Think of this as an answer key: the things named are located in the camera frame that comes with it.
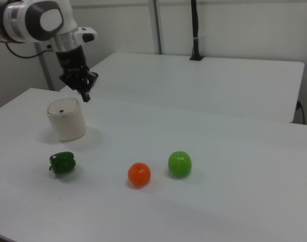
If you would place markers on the light green apple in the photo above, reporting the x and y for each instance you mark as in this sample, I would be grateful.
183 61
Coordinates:
179 164

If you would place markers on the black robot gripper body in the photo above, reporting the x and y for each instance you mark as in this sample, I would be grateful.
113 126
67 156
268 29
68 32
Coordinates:
74 68

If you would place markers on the dark green bell pepper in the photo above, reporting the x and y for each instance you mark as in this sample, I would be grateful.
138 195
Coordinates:
62 162

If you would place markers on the aluminium frame post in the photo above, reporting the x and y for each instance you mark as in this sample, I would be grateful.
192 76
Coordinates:
159 25
46 73

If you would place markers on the cream cylindrical garbage bin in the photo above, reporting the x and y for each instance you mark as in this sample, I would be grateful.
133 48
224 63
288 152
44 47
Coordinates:
69 127

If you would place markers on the black camera pole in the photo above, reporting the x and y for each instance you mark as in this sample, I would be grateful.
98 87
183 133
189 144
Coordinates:
195 30

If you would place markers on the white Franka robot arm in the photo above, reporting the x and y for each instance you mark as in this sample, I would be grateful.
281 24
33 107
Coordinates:
34 20

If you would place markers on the orange tangerine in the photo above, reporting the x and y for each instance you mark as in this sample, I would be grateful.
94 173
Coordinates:
139 174

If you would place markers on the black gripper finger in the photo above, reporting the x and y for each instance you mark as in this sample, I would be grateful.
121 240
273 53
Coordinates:
87 97
80 88

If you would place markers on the white side table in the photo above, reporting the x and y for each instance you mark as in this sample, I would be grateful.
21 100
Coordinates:
194 83

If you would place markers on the cream round bin lid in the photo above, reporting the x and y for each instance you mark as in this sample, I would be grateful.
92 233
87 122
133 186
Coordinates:
62 108

